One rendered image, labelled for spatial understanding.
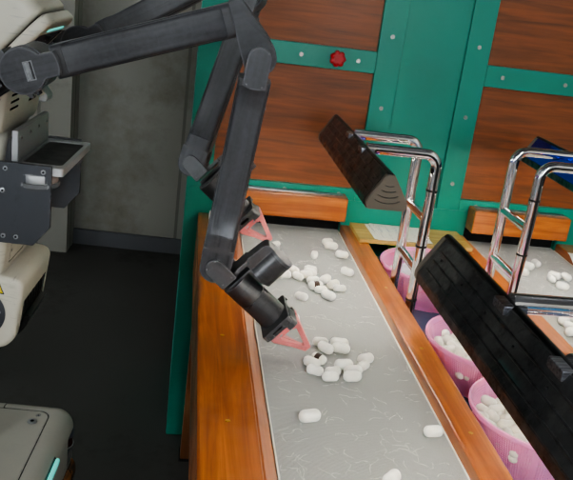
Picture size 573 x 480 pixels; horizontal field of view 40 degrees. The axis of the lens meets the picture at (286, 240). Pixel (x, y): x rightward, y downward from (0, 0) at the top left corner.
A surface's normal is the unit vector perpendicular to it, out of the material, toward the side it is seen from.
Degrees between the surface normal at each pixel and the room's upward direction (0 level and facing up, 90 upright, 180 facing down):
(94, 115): 90
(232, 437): 0
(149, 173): 90
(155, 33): 88
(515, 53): 90
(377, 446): 0
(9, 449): 0
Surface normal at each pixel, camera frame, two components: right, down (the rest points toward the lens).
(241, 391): 0.12, -0.94
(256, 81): 0.04, 0.34
